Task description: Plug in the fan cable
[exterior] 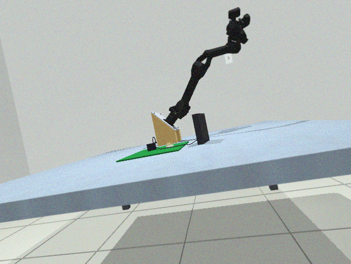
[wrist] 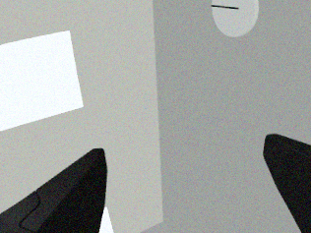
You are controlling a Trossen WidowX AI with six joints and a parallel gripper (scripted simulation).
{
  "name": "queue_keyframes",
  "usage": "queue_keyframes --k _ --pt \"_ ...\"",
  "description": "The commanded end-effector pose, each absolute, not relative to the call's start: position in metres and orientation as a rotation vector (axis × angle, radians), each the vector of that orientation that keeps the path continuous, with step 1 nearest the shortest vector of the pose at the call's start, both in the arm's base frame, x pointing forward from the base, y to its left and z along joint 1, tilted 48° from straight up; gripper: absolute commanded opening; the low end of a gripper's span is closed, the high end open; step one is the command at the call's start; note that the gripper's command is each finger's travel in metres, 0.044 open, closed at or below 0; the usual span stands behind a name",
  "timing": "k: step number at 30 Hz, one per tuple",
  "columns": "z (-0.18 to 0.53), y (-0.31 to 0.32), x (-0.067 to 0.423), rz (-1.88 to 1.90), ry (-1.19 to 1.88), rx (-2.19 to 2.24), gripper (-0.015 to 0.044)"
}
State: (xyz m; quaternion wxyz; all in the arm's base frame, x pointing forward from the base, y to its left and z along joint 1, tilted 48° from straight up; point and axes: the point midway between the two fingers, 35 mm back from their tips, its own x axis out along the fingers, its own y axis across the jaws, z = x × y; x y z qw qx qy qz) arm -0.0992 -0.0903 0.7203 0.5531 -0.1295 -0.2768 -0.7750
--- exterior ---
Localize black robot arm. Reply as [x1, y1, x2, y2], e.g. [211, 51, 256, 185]
[163, 13, 250, 126]

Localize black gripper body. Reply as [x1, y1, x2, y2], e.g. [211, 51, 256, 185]
[228, 7, 243, 29]

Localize green circuit board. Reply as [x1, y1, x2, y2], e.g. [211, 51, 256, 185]
[116, 141, 188, 162]

